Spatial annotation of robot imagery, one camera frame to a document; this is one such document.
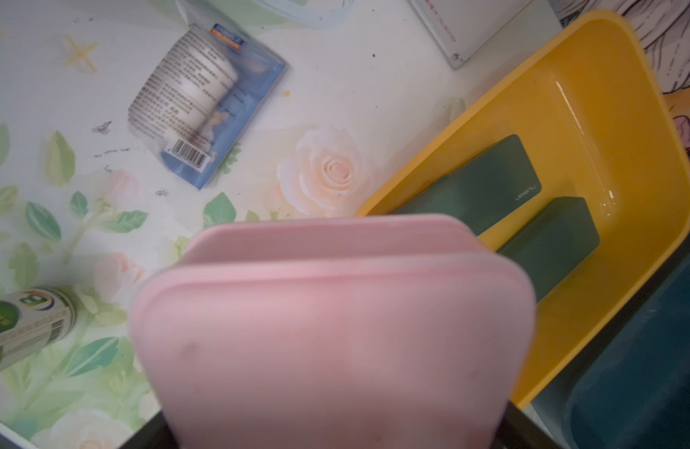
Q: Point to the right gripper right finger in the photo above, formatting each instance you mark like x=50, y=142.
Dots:
x=517, y=431

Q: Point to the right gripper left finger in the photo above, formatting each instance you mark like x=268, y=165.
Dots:
x=155, y=434

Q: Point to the teal storage tray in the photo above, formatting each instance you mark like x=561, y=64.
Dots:
x=630, y=386

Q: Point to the pink pencil case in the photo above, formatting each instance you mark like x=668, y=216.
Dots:
x=395, y=331

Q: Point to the dark green pencil case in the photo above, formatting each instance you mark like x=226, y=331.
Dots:
x=554, y=243

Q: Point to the dark green pencil case slanted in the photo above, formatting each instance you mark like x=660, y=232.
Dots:
x=484, y=190

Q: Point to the yellow storage tray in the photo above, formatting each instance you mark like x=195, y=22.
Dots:
x=590, y=113

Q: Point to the silver metal first-aid case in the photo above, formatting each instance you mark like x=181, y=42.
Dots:
x=462, y=27

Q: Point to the green cap white bottle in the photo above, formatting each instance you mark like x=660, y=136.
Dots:
x=31, y=320

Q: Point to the small clear packet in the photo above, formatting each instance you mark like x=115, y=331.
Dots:
x=198, y=101

